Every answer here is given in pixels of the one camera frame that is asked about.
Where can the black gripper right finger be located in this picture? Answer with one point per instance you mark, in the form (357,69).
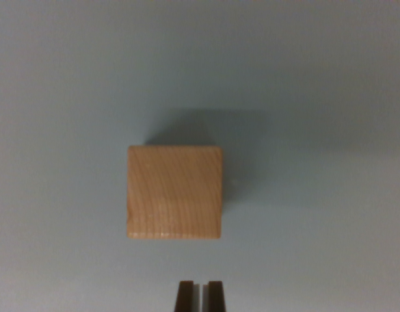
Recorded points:
(216,299)

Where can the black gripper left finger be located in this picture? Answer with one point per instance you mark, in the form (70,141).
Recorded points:
(185,299)

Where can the white plastic tray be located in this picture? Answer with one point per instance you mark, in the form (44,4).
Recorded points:
(316,81)

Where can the wooden cube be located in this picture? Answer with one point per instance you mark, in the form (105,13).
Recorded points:
(174,192)

